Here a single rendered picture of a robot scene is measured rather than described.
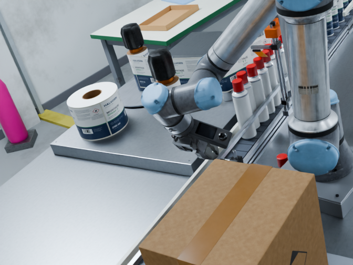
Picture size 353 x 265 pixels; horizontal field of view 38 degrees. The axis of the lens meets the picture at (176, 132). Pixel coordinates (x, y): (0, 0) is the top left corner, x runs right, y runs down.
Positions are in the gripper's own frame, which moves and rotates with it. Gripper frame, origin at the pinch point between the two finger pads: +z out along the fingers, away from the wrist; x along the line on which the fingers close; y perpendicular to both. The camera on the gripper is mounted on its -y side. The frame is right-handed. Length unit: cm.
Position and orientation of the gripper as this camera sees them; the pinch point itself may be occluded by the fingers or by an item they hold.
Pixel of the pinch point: (217, 155)
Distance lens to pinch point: 153.3
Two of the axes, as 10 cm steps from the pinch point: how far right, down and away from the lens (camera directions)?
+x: -3.3, 8.8, -3.3
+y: -8.1, -0.9, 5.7
